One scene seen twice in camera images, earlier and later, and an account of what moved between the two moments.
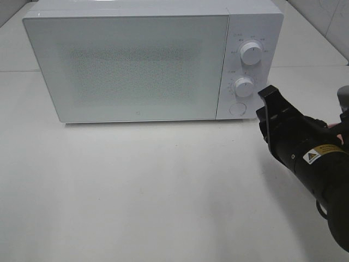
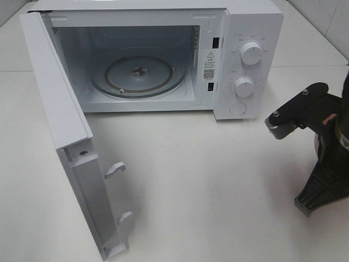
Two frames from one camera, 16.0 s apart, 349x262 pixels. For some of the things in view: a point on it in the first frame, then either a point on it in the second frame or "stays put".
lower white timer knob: (244, 87) stays put
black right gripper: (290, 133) -> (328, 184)
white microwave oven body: (154, 60) stays put
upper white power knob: (251, 53) stays put
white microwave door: (131, 68) -> (71, 135)
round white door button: (238, 109) stays put
